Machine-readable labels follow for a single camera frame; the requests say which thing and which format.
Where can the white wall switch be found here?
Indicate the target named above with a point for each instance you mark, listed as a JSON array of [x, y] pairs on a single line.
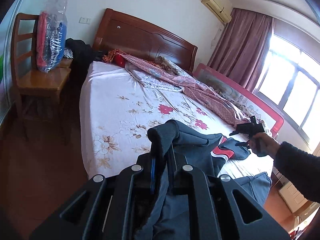
[[84, 20]]

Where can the right forearm dark sleeve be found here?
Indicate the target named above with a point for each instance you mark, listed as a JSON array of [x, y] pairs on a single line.
[[300, 168]]

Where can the floral beige pillow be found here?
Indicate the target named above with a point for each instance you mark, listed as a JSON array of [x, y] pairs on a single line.
[[169, 66]]

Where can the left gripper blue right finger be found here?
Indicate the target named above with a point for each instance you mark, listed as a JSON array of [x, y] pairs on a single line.
[[172, 166]]

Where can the wall air conditioner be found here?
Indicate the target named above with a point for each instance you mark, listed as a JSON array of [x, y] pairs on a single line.
[[218, 10]]

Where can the window with dark frame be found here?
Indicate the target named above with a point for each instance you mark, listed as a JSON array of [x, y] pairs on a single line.
[[289, 82]]

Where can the black clothes pile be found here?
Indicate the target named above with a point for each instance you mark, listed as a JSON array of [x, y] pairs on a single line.
[[83, 56]]

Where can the person's right hand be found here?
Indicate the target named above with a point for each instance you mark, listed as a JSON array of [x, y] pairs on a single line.
[[262, 145]]

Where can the floral white bed sheet mattress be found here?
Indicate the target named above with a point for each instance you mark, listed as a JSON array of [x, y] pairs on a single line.
[[116, 112]]

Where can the plastic bag with clothes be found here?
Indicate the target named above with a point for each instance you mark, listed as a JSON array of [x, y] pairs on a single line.
[[51, 35]]

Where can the dark wooden headboard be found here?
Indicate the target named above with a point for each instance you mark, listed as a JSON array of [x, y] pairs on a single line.
[[142, 39]]

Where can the pink bed guard rail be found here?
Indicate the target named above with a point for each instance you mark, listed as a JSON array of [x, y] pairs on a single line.
[[237, 94]]

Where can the black sports pants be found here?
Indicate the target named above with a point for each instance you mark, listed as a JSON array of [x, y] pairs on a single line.
[[203, 204]]

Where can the pink dotted quilt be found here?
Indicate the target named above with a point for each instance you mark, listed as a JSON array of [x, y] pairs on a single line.
[[195, 90]]

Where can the mauve curtain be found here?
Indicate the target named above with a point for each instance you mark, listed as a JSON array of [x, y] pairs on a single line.
[[243, 46]]

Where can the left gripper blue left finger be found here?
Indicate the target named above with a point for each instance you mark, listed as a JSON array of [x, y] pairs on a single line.
[[152, 175]]

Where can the red pillow with fringe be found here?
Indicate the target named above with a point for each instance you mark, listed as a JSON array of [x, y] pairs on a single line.
[[115, 56]]

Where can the wooden chair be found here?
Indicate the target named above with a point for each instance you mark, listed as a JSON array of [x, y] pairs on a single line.
[[28, 82]]

